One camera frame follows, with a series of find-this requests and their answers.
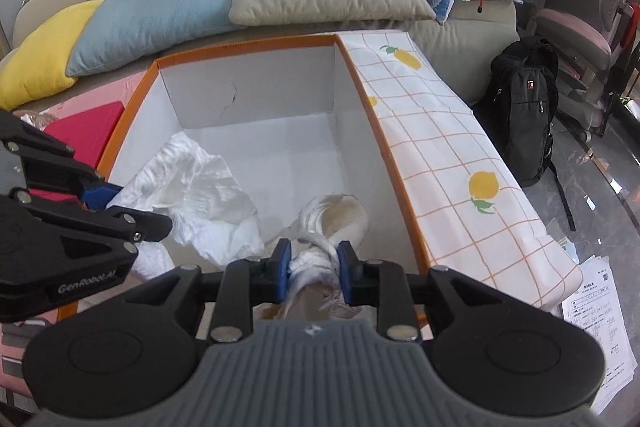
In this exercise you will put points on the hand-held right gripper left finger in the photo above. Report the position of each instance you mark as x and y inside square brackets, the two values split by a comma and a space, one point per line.
[281, 268]

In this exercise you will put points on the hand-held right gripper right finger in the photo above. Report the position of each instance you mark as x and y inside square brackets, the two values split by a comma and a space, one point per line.
[345, 273]

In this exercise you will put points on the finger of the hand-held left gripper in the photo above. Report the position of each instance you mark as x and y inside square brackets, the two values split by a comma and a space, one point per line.
[125, 223]
[97, 198]

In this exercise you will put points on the clear plastic bag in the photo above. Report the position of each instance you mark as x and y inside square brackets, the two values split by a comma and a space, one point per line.
[335, 222]

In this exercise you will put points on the white cloth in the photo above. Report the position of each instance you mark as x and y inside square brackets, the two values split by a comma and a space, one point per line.
[190, 192]

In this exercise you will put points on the orange-rimmed white cardboard box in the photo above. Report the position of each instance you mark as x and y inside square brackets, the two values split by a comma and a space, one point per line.
[260, 97]

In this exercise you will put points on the red felt cloth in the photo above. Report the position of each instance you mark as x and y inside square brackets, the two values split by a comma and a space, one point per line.
[85, 127]

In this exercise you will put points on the brown plush toy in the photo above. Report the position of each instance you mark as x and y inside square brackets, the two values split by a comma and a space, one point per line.
[35, 119]

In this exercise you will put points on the yellow pillow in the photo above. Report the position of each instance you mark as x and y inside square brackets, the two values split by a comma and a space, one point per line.
[40, 57]

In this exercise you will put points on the black backpack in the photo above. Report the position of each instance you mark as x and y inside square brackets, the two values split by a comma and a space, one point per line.
[525, 107]

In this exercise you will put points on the printed paper sheets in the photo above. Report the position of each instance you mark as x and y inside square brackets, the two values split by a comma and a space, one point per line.
[605, 322]

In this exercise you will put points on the pink grey desk chair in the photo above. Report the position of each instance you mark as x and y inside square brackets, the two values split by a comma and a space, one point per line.
[570, 32]

